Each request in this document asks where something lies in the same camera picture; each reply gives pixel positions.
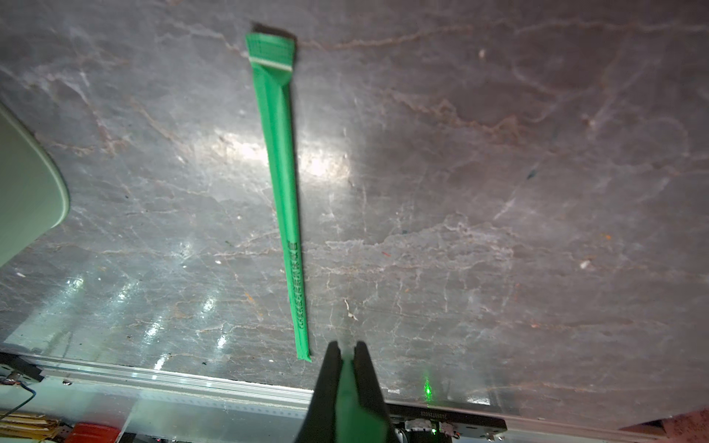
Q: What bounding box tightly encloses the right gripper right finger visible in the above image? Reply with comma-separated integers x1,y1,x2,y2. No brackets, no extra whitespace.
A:
353,341,400,443

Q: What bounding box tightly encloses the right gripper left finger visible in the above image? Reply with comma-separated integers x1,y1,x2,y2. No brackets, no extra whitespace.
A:
295,341,343,443

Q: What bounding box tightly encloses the pale green storage cup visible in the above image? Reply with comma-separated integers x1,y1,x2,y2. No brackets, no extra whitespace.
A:
1,106,70,264

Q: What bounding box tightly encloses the green straw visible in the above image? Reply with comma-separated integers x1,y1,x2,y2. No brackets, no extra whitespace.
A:
246,32,311,362
335,354,373,442

